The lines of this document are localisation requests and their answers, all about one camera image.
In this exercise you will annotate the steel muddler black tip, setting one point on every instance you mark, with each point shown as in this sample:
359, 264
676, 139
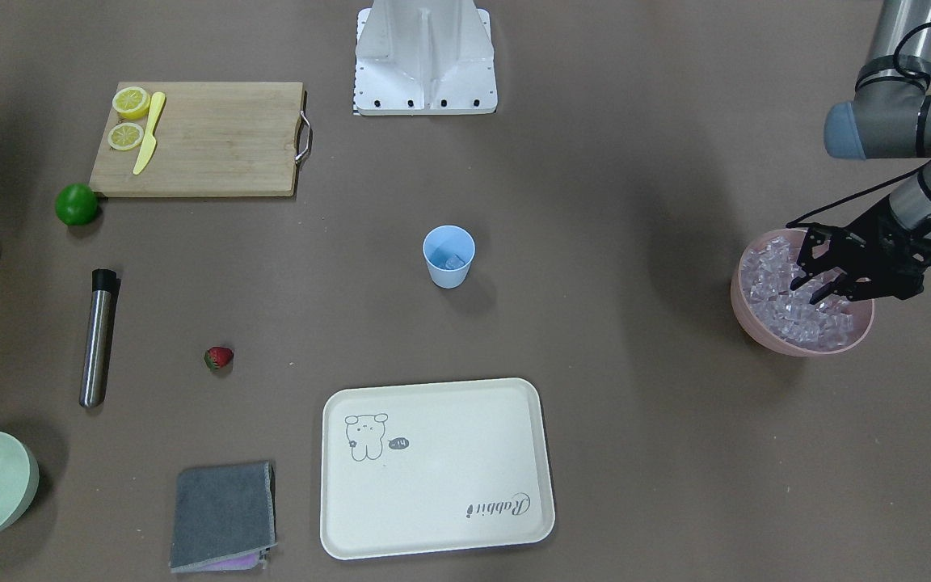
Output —
104, 287

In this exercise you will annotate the clear ice cubes pile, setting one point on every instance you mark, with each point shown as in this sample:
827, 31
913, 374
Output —
797, 311

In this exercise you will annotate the pink bowl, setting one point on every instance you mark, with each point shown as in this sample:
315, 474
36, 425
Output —
764, 331

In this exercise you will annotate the cream rabbit tray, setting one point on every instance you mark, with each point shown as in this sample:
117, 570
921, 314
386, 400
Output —
444, 466

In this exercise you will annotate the light blue plastic cup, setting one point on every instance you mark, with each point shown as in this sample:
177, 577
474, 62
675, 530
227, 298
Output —
448, 252

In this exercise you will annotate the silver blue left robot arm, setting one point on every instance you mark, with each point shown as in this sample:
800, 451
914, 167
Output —
890, 113

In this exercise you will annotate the green lime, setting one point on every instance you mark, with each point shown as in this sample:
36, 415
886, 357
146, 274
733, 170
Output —
76, 205

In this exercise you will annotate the grey folded cloth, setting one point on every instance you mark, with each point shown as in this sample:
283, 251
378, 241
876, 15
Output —
224, 518

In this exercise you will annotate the red strawberry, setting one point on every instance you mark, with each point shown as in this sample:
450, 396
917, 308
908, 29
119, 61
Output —
218, 357

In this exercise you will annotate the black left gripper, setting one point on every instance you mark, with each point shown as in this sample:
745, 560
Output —
879, 229

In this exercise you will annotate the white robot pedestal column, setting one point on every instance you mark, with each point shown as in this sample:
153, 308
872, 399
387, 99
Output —
423, 39

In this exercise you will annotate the lemon slice lower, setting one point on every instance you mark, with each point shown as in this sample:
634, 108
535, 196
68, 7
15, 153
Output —
131, 103

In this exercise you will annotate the wooden cutting board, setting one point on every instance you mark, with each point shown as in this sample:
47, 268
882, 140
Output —
214, 139

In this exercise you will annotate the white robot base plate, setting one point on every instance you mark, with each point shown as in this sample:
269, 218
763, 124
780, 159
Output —
381, 90

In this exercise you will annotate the lemon slice upper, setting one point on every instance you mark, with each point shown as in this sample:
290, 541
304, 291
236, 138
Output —
125, 136

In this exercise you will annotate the lemon slice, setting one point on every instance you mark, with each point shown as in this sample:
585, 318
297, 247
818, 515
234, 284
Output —
131, 103
125, 136

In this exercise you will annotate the yellow plastic knife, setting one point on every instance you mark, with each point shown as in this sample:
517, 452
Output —
150, 141

